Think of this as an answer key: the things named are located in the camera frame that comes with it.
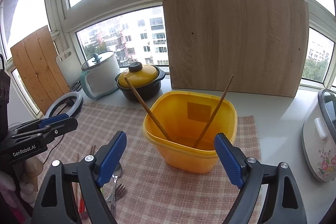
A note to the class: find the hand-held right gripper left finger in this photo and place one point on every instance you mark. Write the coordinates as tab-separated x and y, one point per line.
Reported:
113	158

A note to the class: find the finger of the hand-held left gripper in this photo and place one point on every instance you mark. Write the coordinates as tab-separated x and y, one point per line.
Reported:
63	128
53	119

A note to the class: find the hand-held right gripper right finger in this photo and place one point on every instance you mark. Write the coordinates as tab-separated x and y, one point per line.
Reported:
228	161

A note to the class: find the brown wooden chopstick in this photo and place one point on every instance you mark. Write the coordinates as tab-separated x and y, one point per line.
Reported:
147	108
91	150
94	149
215	111

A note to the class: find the metal fork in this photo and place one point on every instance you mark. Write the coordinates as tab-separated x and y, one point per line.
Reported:
119	191

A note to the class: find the yellow plastic container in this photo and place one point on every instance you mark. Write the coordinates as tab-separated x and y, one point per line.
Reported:
183	155

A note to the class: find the person's left hand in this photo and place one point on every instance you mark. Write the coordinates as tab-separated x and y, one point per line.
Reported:
32	174

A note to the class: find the metal spoon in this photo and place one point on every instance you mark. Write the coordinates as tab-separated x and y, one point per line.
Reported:
117	170

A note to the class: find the pink checkered cloth mat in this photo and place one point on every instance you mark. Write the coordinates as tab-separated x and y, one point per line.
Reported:
147	187

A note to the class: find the white cutting board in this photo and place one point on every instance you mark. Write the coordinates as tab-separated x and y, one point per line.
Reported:
64	66

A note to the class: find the red chopstick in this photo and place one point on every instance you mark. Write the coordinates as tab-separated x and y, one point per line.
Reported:
82	204

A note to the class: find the pine plank board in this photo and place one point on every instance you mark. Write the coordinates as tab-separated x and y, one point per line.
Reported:
36	66

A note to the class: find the white pot with glass lid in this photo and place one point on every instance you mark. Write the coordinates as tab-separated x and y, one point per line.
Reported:
101	79

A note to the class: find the black casserole pot yellow lid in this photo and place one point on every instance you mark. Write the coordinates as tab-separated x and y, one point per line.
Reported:
139	77

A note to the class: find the white floral rice cooker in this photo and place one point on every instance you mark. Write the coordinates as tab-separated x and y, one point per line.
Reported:
315	150

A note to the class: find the apartment building outside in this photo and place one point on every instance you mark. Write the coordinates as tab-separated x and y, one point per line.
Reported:
136	35

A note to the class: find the light wooden board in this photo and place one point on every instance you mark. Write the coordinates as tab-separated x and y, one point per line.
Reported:
231	37

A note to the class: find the white window frame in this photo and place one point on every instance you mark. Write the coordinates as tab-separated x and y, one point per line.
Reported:
115	7

